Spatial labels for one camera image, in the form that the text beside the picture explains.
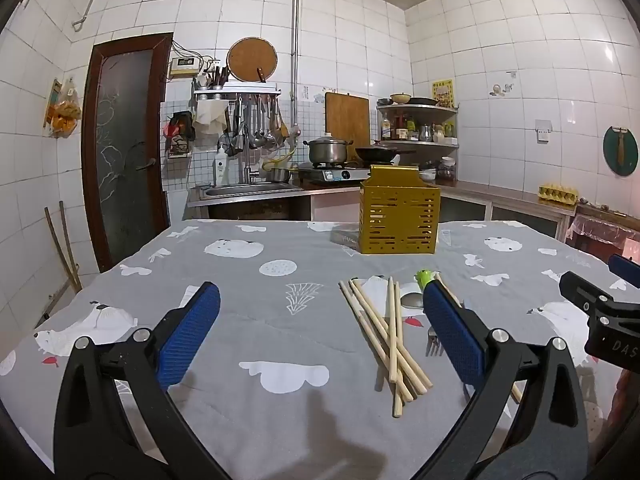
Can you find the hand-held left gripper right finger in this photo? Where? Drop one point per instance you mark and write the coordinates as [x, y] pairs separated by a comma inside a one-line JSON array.
[[452, 332]]

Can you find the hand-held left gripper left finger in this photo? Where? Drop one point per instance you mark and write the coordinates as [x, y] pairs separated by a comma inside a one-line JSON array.
[[187, 330]]

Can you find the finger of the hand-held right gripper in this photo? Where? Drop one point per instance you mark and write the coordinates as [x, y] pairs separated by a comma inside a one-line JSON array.
[[582, 292], [626, 270]]

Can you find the metal spoon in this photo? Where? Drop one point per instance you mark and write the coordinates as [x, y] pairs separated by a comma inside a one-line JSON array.
[[412, 302]]

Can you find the yellow perforated utensil holder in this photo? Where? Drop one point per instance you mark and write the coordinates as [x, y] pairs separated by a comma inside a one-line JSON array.
[[400, 215]]

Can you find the pink cloth cover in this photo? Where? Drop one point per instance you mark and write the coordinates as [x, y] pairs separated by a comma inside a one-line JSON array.
[[600, 227]]

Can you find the grey printed tablecloth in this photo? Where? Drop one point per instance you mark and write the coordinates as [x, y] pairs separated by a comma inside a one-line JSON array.
[[280, 310]]

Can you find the yellow egg carton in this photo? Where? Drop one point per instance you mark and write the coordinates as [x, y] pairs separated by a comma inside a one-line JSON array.
[[557, 194]]

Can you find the kitchen counter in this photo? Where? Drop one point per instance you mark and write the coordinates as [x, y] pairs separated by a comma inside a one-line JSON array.
[[500, 200]]

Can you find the leaning metal bar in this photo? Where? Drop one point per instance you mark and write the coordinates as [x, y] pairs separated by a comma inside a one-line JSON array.
[[52, 305]]

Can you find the leaning wooden sticks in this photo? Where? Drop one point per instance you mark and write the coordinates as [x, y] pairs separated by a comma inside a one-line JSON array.
[[67, 255]]

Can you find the stainless steel sink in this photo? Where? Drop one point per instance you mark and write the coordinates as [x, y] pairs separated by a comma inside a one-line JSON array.
[[245, 190]]

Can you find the glass jars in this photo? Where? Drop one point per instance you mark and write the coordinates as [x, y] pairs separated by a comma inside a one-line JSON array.
[[446, 170]]

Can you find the white soap bottle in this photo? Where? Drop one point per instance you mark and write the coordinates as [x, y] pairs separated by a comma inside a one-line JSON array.
[[221, 167]]

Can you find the metal faucet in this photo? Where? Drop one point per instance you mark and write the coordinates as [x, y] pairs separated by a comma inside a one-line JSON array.
[[247, 165]]

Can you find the small steel pot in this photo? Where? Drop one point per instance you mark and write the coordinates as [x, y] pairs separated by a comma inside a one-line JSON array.
[[280, 175]]

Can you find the brown glass-panel door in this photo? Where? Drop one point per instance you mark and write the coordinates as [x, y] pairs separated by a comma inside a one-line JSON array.
[[125, 160]]

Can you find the black wok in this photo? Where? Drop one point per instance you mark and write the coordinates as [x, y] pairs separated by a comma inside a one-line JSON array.
[[377, 152]]

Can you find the hanging red and black items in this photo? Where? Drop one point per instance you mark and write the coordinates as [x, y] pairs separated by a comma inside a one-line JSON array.
[[177, 132]]

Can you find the gas stove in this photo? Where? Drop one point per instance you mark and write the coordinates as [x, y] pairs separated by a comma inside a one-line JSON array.
[[330, 174]]

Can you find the row of condiment bottles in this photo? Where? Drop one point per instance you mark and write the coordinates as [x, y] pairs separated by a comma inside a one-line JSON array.
[[400, 130]]

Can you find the hanging white cloth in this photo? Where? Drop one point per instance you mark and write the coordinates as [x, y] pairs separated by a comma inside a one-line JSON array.
[[210, 117]]

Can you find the row of hanging ladles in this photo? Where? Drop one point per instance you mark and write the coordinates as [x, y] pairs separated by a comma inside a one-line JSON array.
[[257, 127]]

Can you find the steel stock pot with lid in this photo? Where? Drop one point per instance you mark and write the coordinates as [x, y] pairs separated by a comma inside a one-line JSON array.
[[327, 151]]

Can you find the metal corner shelf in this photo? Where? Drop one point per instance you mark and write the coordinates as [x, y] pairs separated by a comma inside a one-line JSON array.
[[420, 108]]

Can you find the black pan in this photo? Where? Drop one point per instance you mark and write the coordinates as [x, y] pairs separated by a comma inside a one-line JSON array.
[[422, 101]]

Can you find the rectangular wooden cutting board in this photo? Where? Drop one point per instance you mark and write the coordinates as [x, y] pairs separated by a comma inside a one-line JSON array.
[[347, 117]]

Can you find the ceramic bowl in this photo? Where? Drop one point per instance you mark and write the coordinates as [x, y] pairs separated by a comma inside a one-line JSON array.
[[400, 98]]

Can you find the hanging plastic food bags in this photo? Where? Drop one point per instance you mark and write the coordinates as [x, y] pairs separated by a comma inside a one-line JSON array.
[[64, 110]]

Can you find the round wooden cutting board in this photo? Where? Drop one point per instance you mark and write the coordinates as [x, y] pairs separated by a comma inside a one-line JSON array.
[[247, 57]]

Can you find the green round wall board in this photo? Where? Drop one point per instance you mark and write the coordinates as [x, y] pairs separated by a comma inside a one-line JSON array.
[[612, 152]]

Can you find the white wall socket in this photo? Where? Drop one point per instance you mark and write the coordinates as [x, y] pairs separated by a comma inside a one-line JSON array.
[[543, 131]]

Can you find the wall stickers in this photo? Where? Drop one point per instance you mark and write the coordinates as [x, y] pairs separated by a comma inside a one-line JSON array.
[[497, 90]]

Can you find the yellow wall poster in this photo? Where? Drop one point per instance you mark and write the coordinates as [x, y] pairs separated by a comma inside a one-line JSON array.
[[442, 92]]

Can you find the metal wall rack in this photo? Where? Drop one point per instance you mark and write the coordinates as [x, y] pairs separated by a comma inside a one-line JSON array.
[[235, 91]]

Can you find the yellow wall electric box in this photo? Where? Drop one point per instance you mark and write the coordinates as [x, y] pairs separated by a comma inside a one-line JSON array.
[[182, 67]]

